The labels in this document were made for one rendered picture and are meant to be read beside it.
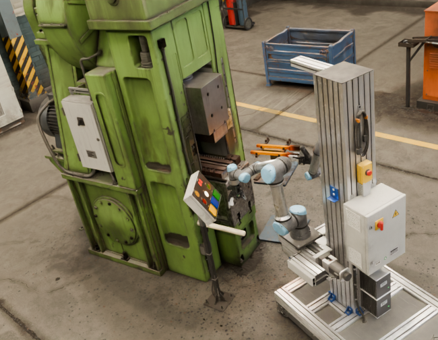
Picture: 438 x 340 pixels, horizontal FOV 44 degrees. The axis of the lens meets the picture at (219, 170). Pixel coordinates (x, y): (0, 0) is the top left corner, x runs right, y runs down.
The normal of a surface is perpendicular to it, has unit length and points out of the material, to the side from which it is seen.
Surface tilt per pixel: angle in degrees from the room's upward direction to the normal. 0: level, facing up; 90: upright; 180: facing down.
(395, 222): 90
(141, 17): 90
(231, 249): 90
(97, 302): 0
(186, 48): 90
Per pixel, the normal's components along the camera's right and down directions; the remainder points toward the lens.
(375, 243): 0.52, 0.36
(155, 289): -0.16, -0.85
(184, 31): 0.83, 0.15
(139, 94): -0.53, 0.49
